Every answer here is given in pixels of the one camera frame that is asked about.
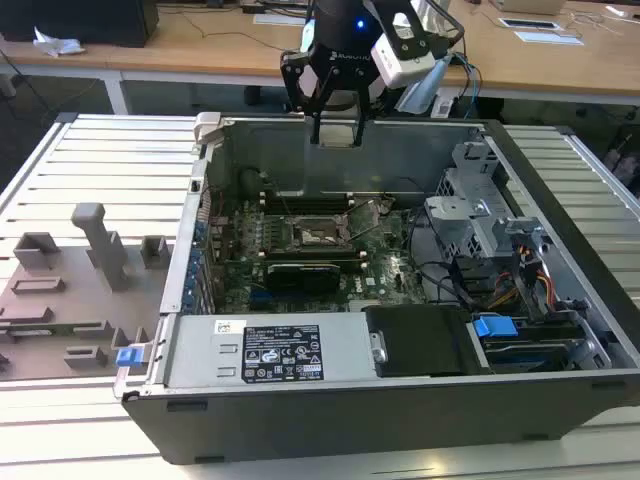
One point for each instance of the black plastic shroud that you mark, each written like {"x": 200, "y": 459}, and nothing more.
{"x": 420, "y": 340}

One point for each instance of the crumpled white paper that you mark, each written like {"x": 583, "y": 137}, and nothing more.
{"x": 57, "y": 42}

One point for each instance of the white framed dark tablet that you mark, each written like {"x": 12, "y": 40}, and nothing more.
{"x": 529, "y": 23}

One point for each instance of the grey plastic case latch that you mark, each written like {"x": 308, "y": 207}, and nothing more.
{"x": 207, "y": 125}

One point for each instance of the grey parts rack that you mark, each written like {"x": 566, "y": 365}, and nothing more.
{"x": 107, "y": 250}

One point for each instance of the blue case latch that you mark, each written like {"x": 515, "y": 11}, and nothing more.
{"x": 127, "y": 357}

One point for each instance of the white paper sheet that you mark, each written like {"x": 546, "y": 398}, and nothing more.
{"x": 550, "y": 38}

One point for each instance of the green motherboard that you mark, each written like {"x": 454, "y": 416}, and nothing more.
{"x": 390, "y": 260}

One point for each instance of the blue expansion slot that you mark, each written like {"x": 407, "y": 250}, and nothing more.
{"x": 261, "y": 300}

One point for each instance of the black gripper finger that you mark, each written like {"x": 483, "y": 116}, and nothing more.
{"x": 364, "y": 95}
{"x": 292, "y": 85}

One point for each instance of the black computer box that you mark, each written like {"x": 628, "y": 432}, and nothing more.
{"x": 75, "y": 20}

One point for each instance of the CPU socket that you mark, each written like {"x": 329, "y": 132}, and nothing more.
{"x": 320, "y": 232}

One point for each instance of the white power adapter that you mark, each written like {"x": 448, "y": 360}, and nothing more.
{"x": 442, "y": 107}

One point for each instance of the blue disk carrier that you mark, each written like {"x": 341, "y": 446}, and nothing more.
{"x": 495, "y": 327}

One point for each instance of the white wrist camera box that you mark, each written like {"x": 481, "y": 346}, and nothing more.
{"x": 405, "y": 67}

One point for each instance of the small square silver CPU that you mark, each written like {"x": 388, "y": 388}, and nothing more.
{"x": 337, "y": 136}

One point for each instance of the grey power supply unit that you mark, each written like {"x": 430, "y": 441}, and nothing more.
{"x": 200, "y": 360}

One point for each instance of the beige laptop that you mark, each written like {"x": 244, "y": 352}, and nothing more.
{"x": 530, "y": 5}

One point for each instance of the black expansion card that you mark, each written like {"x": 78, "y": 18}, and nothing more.
{"x": 305, "y": 277}

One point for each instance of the grey metal drive cage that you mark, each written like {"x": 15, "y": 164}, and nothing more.
{"x": 465, "y": 225}

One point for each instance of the wooden office desk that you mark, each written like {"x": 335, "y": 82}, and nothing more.
{"x": 200, "y": 55}

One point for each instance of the black open PC case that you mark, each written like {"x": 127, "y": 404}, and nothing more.
{"x": 350, "y": 425}

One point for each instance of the green RAM stick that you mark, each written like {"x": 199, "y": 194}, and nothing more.
{"x": 55, "y": 330}

